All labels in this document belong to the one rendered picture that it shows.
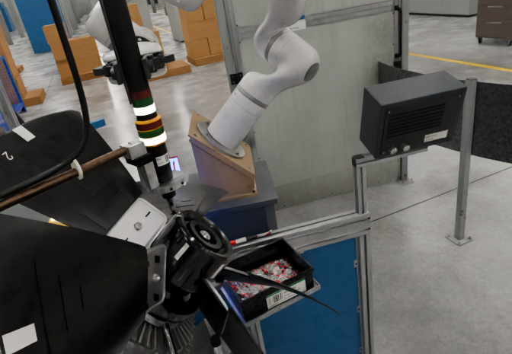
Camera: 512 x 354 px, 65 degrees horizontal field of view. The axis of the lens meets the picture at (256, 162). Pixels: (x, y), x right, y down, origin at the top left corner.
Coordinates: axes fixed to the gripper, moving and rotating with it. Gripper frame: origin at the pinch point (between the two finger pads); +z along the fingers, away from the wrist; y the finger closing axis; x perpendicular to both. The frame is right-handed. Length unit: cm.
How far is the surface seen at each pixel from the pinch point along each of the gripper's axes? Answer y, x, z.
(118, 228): 8.3, -23.0, 7.2
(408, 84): -69, -24, -36
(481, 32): -484, -127, -507
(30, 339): 11.4, -15.7, 35.9
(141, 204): 4.3, -21.3, 4.1
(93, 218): 11.4, -20.3, 7.2
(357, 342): -49, -121, -36
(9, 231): 11.9, -7.6, 30.1
